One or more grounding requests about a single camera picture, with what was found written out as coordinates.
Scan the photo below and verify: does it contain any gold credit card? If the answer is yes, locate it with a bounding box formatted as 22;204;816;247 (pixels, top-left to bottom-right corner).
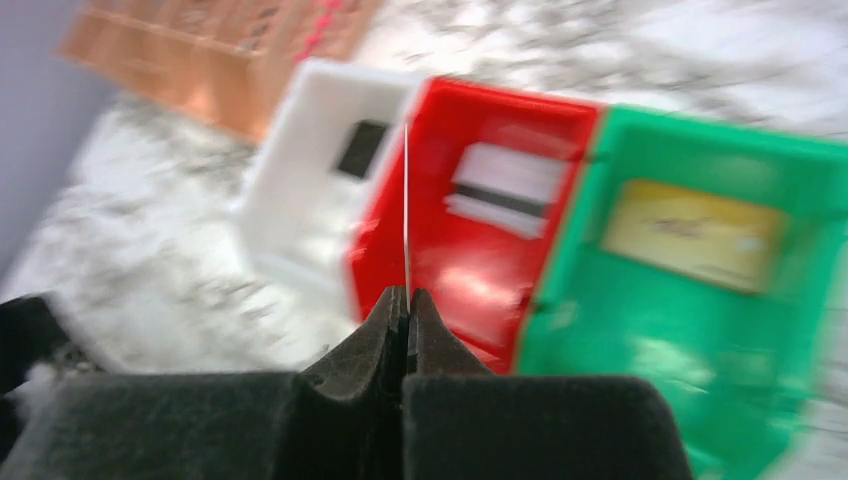
402;122;412;313
601;179;788;294

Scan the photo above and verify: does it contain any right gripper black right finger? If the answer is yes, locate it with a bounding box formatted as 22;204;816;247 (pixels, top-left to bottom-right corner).
402;289;693;479

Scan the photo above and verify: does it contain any green plastic bin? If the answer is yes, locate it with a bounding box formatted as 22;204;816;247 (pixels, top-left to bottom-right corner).
514;106;847;479

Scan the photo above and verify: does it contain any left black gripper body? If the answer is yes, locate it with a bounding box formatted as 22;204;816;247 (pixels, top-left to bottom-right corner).
1;296;100;458

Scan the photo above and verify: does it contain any white striped credit card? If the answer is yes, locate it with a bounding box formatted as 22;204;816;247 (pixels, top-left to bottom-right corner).
445;143;572;239

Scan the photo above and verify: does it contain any white plastic bin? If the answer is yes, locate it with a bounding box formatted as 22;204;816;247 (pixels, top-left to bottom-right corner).
234;58;426;295

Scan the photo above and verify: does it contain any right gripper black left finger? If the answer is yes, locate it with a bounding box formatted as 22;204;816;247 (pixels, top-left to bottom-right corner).
1;287;406;479

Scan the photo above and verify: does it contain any black credit card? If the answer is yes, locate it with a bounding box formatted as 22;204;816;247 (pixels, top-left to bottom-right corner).
335;119;390;180

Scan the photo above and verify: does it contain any red plastic bin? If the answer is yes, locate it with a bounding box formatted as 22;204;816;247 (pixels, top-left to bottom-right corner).
347;76;604;374

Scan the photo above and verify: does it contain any peach plastic desk organizer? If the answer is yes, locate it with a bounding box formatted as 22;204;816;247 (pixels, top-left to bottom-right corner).
58;0;382;143

